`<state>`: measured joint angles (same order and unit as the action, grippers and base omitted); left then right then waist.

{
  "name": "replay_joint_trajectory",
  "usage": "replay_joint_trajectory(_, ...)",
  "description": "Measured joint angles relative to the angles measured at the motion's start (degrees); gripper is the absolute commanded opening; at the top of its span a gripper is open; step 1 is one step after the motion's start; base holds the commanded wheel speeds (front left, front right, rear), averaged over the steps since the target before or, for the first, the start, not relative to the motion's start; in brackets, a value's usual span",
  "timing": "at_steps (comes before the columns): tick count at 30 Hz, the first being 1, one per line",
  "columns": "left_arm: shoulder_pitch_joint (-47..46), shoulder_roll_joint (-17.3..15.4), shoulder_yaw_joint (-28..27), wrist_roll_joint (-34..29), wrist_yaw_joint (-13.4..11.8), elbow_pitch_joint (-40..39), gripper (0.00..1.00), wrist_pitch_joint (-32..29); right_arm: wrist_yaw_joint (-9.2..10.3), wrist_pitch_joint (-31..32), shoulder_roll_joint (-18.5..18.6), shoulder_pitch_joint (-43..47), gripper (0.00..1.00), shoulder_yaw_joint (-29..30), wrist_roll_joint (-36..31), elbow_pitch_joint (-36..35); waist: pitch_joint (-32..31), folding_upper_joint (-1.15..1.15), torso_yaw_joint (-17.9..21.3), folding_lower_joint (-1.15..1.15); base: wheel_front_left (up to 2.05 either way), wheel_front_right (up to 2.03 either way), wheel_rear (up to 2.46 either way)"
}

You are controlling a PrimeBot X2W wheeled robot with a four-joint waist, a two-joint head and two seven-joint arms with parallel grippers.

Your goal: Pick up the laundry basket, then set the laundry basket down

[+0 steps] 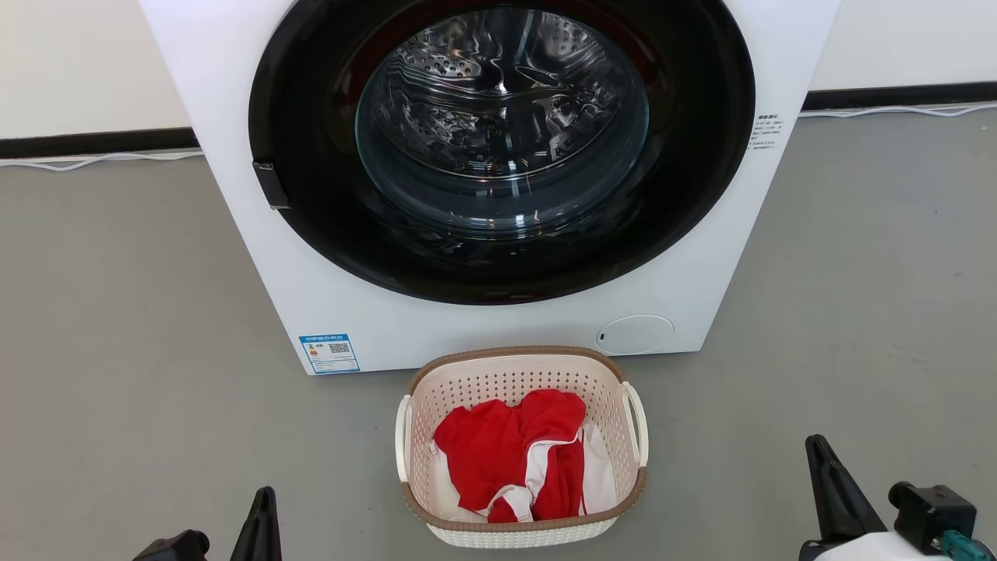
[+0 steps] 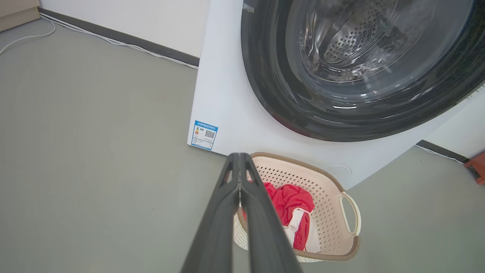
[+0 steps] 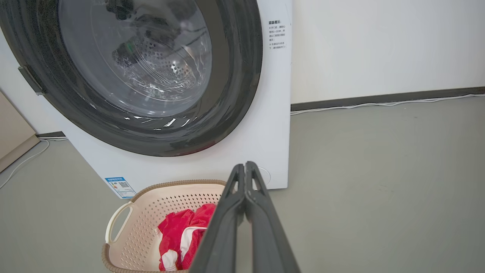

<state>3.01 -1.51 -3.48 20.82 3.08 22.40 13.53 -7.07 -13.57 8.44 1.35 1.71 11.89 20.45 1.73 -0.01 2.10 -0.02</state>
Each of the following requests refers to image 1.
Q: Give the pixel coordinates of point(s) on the cream perforated laundry basket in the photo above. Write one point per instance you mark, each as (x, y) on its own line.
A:
(514, 372)

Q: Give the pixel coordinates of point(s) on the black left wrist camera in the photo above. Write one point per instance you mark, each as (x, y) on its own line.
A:
(171, 547)

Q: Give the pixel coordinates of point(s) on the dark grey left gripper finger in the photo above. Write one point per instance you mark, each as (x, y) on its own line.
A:
(261, 534)

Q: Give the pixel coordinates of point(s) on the white garment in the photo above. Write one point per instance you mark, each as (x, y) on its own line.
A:
(600, 479)

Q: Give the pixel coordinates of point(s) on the black baseboard strip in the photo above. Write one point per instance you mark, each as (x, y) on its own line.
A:
(93, 143)
(903, 95)

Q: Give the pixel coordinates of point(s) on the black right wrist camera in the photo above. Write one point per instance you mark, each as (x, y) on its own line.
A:
(931, 510)

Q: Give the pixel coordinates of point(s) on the white front-load washing machine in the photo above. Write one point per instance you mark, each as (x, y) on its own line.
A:
(234, 257)

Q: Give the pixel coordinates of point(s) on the blue energy label sticker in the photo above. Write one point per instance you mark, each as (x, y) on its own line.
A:
(329, 354)

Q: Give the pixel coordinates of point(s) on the round white filter cover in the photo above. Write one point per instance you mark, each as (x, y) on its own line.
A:
(635, 335)

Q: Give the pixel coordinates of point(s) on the small printed text sticker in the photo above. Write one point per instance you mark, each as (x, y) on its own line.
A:
(766, 134)

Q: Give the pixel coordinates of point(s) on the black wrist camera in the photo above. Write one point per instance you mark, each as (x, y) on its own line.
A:
(171, 547)
(931, 510)

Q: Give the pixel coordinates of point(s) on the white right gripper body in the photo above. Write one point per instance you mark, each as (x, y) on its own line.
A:
(880, 552)

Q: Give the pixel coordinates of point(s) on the red garment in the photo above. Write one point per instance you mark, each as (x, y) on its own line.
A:
(483, 448)

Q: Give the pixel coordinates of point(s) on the black round washer door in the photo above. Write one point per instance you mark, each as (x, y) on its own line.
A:
(311, 226)

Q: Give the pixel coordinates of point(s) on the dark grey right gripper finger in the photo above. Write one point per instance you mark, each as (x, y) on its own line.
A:
(837, 499)

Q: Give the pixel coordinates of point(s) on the steel washer drum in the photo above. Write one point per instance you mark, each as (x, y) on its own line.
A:
(498, 101)

